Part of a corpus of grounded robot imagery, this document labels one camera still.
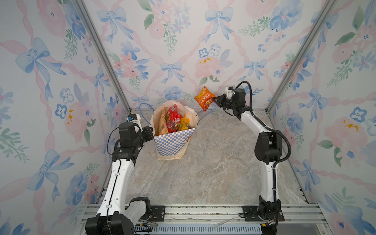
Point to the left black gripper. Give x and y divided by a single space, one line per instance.
148 130

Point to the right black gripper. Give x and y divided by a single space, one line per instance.
222 98

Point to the orange corn chips packet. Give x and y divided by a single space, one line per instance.
204 98

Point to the blue checkered paper bag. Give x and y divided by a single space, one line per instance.
173 146

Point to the red fruit candy bag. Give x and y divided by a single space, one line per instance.
172 119

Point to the yellow mango candy bag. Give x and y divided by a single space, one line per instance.
184 123

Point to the tan potato chips pouch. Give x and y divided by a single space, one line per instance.
160 123

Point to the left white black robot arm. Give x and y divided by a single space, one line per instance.
114 216

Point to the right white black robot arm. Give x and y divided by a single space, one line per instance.
268 150

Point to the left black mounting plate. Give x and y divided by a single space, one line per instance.
154 213

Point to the black mounting plate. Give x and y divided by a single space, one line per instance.
254 214
154 213

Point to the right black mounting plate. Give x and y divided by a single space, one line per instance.
254 214

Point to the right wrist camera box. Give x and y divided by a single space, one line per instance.
229 92

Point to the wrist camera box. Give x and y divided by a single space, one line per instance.
136 119
229 92

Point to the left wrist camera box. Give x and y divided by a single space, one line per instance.
136 119

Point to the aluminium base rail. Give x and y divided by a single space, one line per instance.
232 219

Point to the right aluminium corner post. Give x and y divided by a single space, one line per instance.
303 50

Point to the aluminium corner post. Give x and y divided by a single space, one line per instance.
93 33
303 50

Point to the left aluminium corner post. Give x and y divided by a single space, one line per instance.
93 33

